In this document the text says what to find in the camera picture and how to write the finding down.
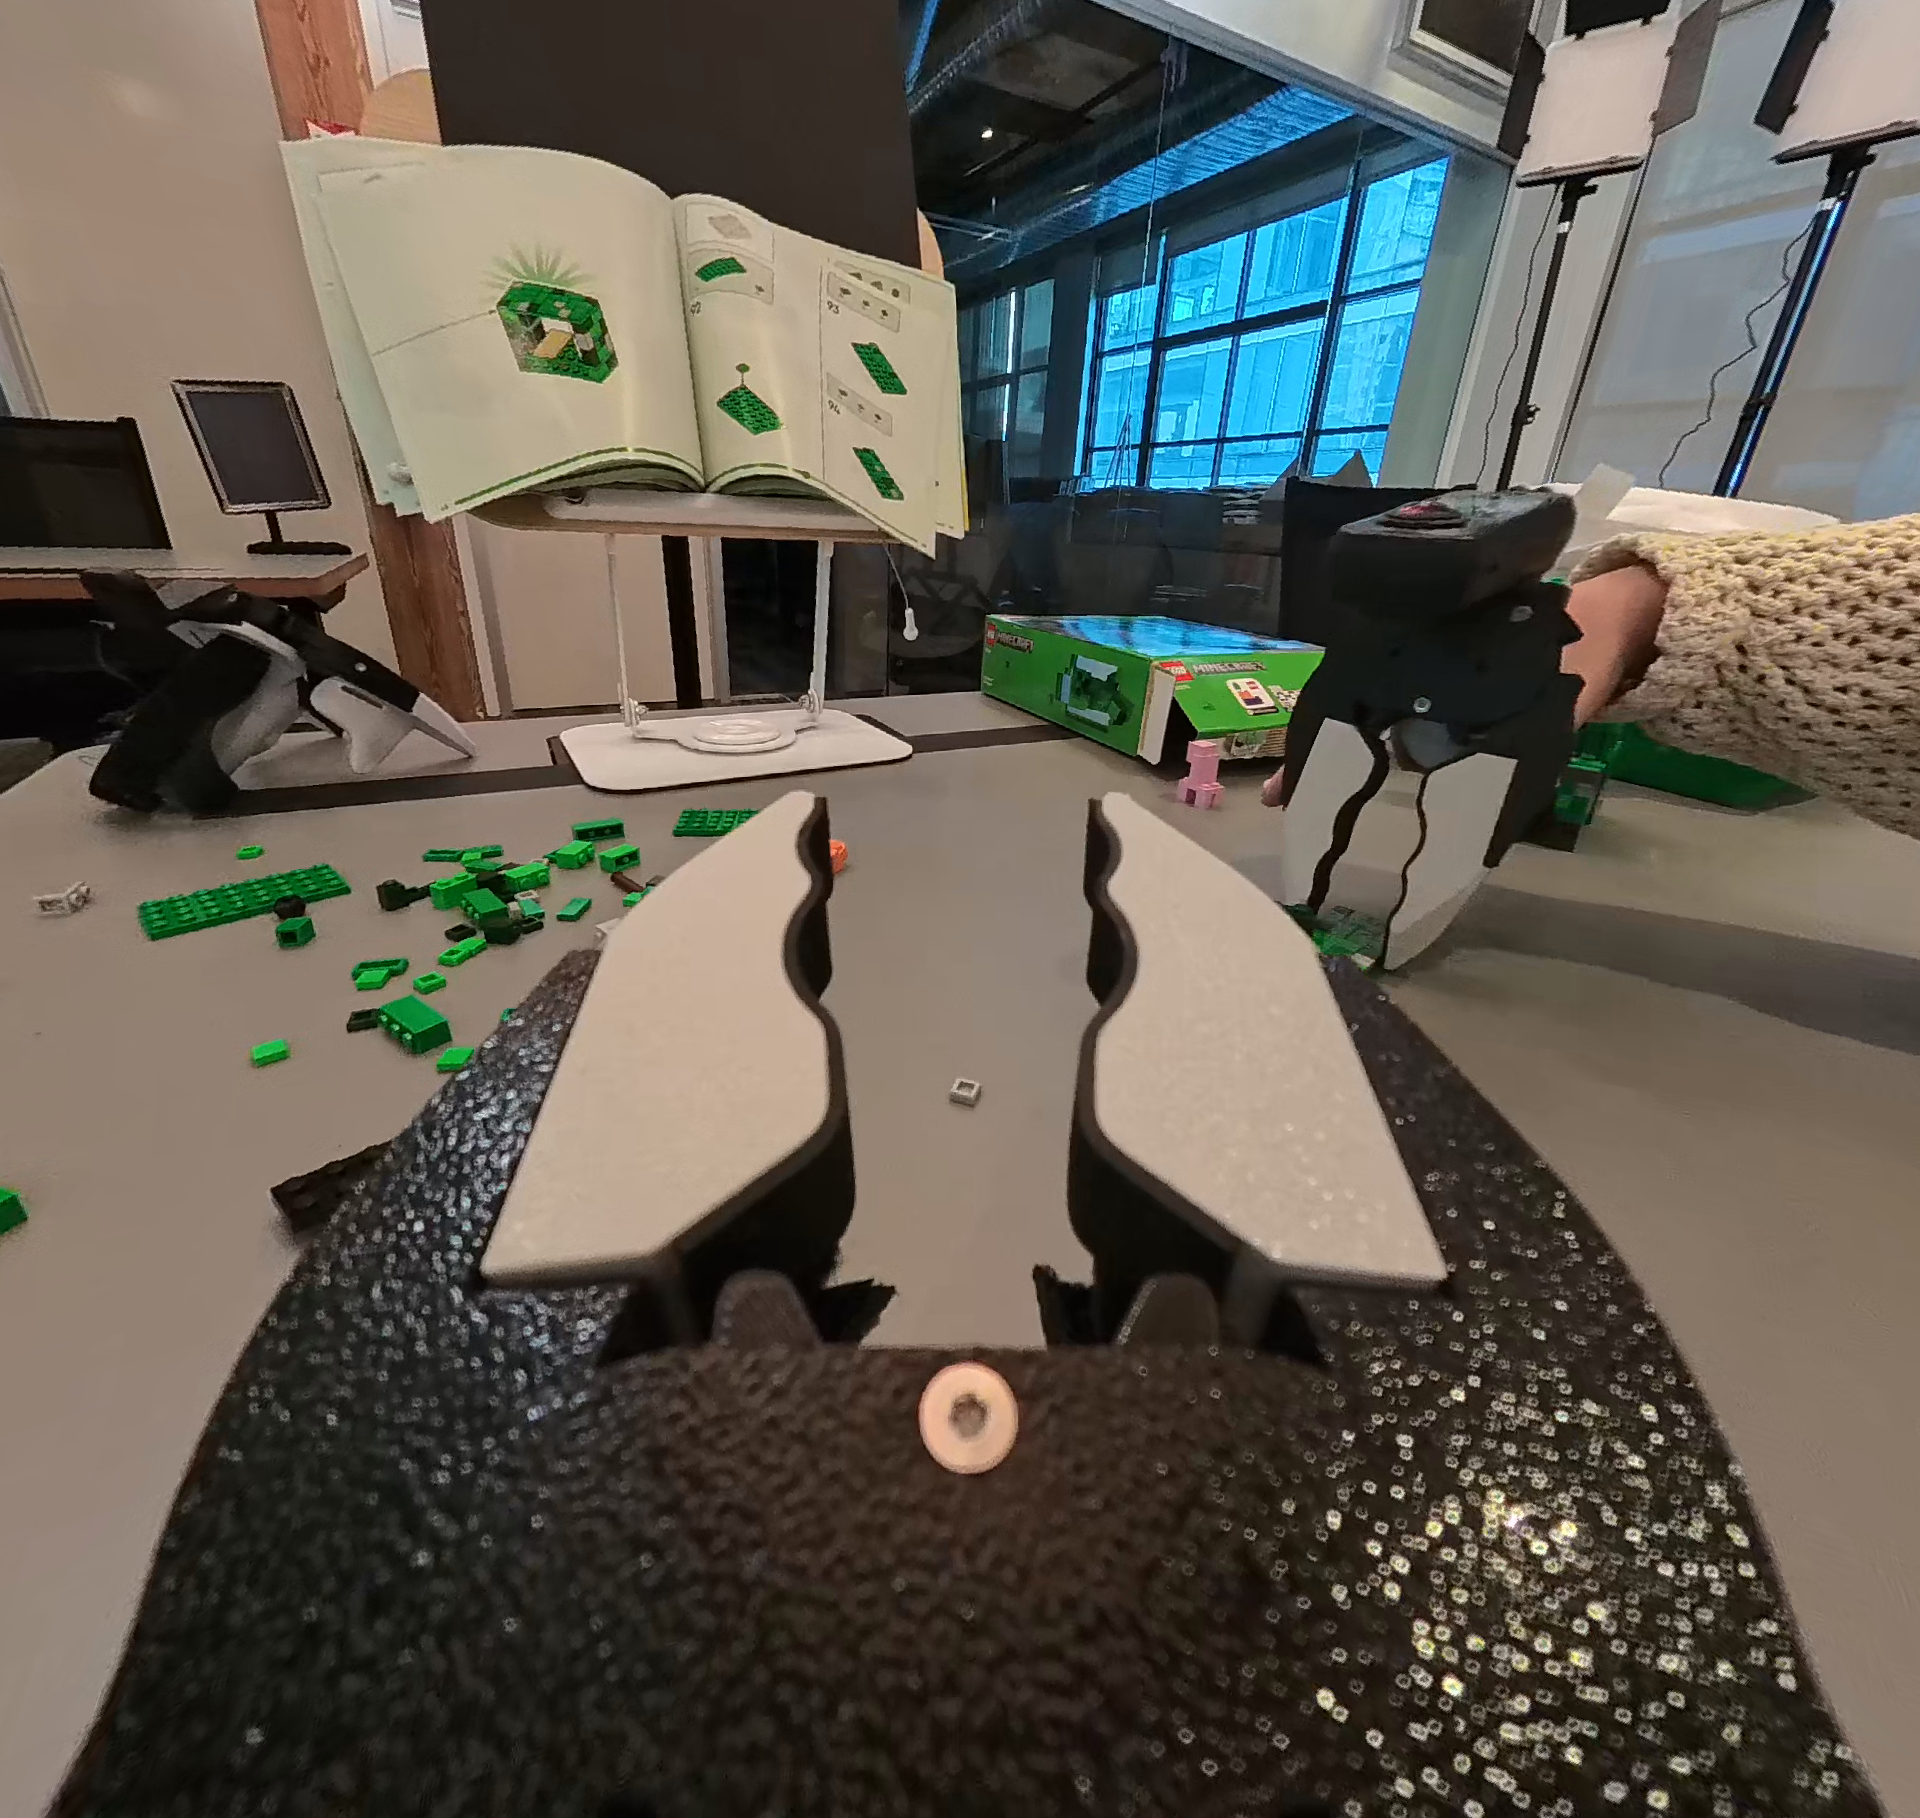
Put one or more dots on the small screen on stand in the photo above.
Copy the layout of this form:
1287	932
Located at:
247	446

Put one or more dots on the light panel on stand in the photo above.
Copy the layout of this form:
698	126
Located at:
1599	100
1860	77

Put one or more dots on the black board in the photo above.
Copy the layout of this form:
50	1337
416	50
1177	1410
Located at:
661	48

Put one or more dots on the green lego set box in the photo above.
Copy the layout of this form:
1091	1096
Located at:
1080	678

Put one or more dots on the white paper bag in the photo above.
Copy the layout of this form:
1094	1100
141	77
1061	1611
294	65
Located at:
1695	504

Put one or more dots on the wooden desk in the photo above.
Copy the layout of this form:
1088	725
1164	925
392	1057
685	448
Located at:
150	566

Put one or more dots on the pile of loose lego bricks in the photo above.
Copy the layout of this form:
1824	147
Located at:
488	903

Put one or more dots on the wooden pillar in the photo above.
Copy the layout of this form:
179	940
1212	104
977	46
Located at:
301	16

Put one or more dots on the pink lego pig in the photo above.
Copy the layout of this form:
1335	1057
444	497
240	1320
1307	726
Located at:
1200	776

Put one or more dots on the tall green lego block tower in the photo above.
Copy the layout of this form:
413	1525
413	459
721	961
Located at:
1351	937

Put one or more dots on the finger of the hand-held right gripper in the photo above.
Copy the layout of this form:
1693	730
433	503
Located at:
1447	843
1329	798

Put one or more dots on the green plastic storage bin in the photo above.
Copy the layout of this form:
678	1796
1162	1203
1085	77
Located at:
1695	776

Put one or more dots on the person's right forearm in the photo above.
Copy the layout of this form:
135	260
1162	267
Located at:
1769	647

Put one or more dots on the black computer monitor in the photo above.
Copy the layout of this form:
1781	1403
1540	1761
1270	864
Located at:
75	482

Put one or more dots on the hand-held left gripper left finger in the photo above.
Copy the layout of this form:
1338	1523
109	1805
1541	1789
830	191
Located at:
675	1068

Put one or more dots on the person's right hand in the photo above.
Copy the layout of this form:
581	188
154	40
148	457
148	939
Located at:
1613	632

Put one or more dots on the large window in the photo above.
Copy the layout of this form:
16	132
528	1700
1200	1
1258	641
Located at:
1275	348

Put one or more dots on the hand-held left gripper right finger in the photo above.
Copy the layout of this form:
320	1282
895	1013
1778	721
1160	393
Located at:
1244	1084

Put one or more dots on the lego instruction booklet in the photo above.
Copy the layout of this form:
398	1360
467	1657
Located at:
526	318

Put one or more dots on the small white lego piece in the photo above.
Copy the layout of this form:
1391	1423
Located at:
66	899

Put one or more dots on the black white plastic parts pile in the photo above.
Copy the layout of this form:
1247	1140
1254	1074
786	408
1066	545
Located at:
195	738

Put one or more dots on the white book stand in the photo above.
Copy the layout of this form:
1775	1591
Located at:
721	752

